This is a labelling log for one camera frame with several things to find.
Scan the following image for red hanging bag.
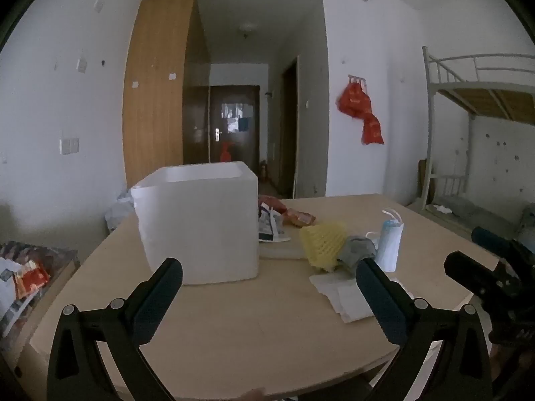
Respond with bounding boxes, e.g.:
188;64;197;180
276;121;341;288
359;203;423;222
338;76;384;146

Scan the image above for papers on entrance door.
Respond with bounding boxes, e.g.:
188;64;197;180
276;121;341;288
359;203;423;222
221;101;253;132

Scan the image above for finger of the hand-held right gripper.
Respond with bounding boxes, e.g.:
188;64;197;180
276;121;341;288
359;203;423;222
471;226;528;260
444;251;508;301

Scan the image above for grey bedding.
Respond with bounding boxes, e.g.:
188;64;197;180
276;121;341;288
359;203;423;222
435;195;535;237

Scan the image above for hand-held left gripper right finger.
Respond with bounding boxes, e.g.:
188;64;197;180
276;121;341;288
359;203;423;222
355;258;494;401

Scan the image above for dark side door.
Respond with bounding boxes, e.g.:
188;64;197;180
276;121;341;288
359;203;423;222
281;56;300;199

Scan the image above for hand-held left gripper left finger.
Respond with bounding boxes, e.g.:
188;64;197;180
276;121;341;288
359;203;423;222
47;258;184;401

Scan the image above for black and white packet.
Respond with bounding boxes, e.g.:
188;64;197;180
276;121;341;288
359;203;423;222
258;209;291;243

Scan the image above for yellow foam net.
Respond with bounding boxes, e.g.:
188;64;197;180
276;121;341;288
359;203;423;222
300;222;348;273

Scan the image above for red snack packet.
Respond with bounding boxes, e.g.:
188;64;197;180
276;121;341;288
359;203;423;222
258;195;289;216

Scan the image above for white metal bunk bed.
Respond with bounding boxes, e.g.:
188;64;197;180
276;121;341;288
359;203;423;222
421;46;535;228

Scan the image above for orange snack packet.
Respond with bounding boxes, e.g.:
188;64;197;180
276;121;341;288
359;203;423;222
284;209;317;228

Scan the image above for small red packet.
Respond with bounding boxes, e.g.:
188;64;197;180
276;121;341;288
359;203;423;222
14;261;51;299

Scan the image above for leaning wooden boards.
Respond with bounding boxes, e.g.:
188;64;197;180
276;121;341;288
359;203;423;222
417;158;436;203

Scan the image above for blue face mask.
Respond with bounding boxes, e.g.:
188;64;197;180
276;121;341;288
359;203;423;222
376;208;405;272

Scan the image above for white foam box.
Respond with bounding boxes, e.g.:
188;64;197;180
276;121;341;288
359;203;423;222
130;161;260;286

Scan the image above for wooden wardrobe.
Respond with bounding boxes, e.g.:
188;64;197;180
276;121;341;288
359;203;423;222
122;0;210;188

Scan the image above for white tissue paper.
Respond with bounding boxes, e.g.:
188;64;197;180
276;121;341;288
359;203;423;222
309;271;414;323

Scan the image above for dark entrance door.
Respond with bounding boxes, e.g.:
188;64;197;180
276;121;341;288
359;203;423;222
209;86;260;172

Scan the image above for grey sock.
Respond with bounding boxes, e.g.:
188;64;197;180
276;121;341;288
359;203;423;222
338;236;379;274

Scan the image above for white paper leaflet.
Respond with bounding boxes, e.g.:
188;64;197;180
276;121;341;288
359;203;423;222
0;257;30;326

